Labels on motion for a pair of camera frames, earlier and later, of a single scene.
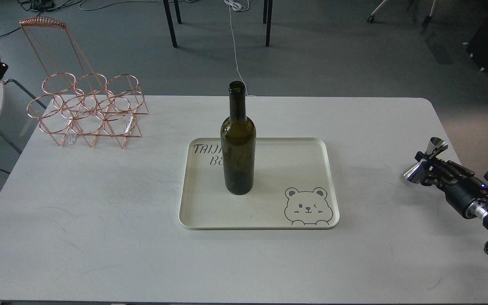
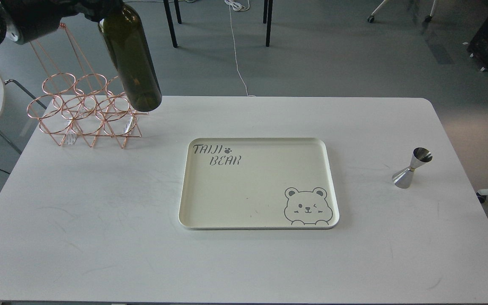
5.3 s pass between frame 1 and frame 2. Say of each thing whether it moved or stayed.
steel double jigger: moved
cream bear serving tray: stayed
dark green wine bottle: moved
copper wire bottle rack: stayed
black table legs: stayed
